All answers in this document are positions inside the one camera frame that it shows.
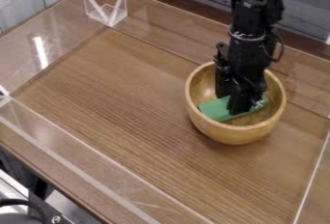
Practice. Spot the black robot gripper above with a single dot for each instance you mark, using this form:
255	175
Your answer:
240	63

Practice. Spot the green rectangular block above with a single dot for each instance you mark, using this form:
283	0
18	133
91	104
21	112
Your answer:
215	109

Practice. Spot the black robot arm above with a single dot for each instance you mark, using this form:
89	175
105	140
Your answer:
256	16

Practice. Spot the brown wooden bowl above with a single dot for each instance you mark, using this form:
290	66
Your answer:
244	129

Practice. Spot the clear acrylic corner bracket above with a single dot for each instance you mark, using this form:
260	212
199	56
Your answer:
107	14

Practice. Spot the clear acrylic tray wall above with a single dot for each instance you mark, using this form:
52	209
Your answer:
69	137

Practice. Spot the black metal bracket with bolt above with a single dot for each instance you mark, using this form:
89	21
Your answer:
45	212

